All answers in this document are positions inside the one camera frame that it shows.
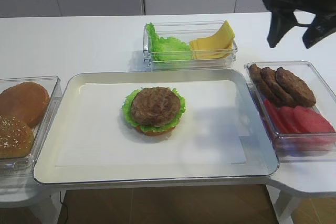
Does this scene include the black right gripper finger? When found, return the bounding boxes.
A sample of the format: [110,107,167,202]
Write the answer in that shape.
[302,15,336,49]
[267,11,298,48]

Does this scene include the brown meat patty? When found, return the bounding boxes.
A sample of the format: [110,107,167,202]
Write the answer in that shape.
[248,63,282,106]
[130,87,181,127]
[261,67,297,107]
[276,67,316,108]

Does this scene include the leaning yellow cheese slice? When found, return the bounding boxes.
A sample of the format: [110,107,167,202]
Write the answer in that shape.
[198,20,235,49]

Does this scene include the stacked yellow cheese slices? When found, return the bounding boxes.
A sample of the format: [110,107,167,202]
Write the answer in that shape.
[189,39,233,60]

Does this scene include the clear lettuce cheese container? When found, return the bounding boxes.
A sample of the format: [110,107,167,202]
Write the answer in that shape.
[143,21,238,71]

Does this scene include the green lettuce leaves in container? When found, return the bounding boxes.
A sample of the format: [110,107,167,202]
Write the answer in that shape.
[145,23,193,61]

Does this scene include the lettuce leaf on burger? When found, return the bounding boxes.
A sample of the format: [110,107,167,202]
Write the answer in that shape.
[122,88,186,132]

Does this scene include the clear patty tomato container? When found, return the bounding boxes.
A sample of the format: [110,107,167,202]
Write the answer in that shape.
[245,61,335,162]

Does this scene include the middle red tomato slice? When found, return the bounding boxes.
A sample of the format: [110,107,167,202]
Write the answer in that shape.
[279,106,302,133]

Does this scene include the red tomato slice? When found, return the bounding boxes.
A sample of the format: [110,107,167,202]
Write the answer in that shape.
[279,106,302,133]
[264,99,289,134]
[293,106,335,133]

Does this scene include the rear red tomato slice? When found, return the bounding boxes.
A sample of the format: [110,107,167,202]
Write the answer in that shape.
[264,99,289,134]

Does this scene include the front red tomato slice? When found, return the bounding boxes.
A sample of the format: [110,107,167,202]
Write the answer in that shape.
[293,106,335,133]

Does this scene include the white serving tray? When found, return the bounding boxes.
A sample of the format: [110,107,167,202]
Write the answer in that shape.
[34,69,279,184]

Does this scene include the bottom bun on tray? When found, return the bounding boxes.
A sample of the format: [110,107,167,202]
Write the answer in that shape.
[135,126,175,136]

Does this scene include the white paper sheet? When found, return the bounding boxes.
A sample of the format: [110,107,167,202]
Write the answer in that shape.
[57,81,246,166]

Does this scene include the flat bottom bun half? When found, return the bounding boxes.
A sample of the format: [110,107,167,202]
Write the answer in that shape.
[1,81,50,128]

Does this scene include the clear bun container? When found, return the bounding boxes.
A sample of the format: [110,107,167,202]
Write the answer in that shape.
[1,76,62,177]

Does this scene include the right sesame top bun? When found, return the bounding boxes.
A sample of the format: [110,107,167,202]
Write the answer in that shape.
[0,115,34,159]

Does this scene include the thin black floor cable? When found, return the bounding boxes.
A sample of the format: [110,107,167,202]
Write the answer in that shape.
[59,190,69,224]

